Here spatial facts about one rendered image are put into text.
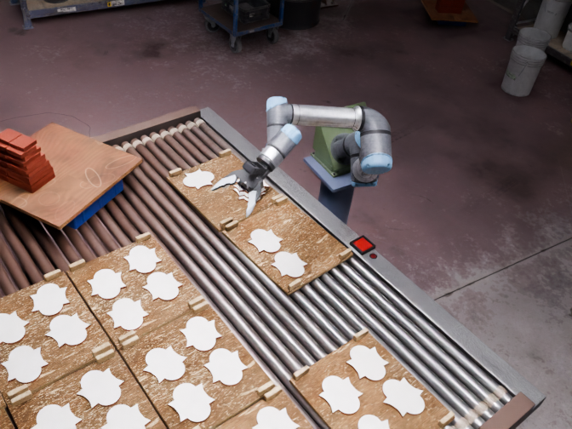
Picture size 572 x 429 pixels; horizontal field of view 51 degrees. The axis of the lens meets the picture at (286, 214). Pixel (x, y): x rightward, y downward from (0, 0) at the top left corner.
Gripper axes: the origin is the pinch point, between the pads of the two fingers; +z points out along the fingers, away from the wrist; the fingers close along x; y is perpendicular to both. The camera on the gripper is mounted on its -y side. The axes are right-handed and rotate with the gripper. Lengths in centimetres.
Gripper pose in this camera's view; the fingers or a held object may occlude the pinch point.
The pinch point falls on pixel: (227, 203)
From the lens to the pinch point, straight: 197.2
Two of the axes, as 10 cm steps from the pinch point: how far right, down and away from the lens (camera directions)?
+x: -7.8, -5.9, 2.0
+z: -6.2, 7.4, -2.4
